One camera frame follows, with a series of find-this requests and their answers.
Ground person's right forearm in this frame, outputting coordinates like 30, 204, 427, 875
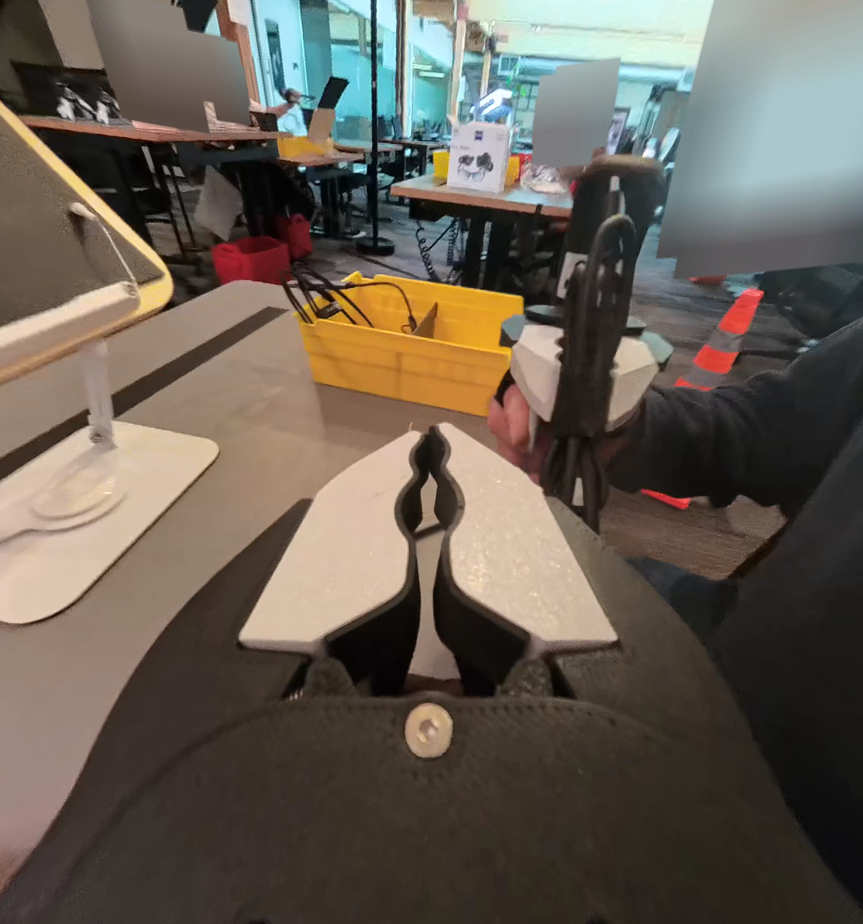
608, 303, 863, 517

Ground white printed box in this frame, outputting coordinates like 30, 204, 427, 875
447, 121, 513, 194

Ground black smooth usb-c cable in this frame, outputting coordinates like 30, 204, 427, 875
543, 213, 640, 535

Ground red plastic crates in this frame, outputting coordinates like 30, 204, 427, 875
211, 213, 315, 284

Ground wooden work table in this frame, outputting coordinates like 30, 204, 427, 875
390, 173, 573, 290

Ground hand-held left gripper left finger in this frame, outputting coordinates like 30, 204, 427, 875
238, 429, 432, 656

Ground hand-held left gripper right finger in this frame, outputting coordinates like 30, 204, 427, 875
431, 423, 619, 659

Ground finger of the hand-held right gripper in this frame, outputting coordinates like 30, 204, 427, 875
606, 337, 661, 434
509, 326, 567, 449

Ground white metal stand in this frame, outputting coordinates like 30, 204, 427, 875
0, 339, 220, 625

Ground yellow plastic bin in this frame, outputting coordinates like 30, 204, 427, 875
294, 271, 525, 416

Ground black pole stand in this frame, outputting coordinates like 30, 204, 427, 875
358, 0, 396, 257

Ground person's right hand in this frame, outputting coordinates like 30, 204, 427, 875
488, 390, 551, 481

